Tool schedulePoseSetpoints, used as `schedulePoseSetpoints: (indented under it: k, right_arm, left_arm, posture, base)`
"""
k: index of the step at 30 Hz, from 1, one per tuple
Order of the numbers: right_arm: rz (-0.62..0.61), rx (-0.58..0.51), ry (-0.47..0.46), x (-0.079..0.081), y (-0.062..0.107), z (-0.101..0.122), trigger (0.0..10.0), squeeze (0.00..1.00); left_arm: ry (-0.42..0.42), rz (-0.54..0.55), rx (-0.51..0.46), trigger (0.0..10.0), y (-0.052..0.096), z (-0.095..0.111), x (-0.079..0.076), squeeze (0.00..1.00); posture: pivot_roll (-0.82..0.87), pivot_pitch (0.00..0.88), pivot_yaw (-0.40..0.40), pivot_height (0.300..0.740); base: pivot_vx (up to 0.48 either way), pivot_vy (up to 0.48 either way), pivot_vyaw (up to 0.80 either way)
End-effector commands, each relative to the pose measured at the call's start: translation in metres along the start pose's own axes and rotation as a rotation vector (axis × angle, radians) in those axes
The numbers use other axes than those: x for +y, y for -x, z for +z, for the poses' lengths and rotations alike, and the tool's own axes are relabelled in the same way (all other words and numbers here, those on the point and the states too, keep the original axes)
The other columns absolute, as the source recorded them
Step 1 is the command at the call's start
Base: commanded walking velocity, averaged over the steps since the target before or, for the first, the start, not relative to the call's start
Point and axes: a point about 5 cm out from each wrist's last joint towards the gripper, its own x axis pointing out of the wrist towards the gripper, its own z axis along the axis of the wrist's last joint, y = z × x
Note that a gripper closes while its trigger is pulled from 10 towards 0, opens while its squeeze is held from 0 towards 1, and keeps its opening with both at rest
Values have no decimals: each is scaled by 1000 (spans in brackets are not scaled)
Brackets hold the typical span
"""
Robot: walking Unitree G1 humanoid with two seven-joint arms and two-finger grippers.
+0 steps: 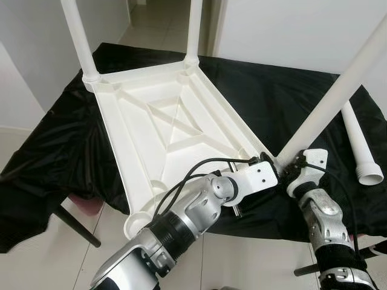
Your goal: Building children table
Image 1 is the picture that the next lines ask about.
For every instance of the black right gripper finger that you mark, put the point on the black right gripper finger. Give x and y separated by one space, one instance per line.
275 166

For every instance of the white plastic table leg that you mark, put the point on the white plastic table leg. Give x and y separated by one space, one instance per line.
78 36
332 96
363 145
193 30

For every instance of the white plastic table top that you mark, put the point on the white plastic table top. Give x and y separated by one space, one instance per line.
157 115

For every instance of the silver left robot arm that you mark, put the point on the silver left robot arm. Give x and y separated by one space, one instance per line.
187 211

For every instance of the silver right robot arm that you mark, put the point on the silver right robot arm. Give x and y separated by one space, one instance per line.
326 220

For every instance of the black table cloth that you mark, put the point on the black table cloth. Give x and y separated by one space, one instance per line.
272 90

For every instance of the robot right leg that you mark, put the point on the robot right leg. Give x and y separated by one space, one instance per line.
230 287

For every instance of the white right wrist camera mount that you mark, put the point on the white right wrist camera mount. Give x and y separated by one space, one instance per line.
311 166

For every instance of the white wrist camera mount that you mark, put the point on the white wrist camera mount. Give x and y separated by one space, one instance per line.
311 166
257 176

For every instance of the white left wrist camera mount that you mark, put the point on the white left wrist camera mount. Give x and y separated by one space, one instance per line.
257 176

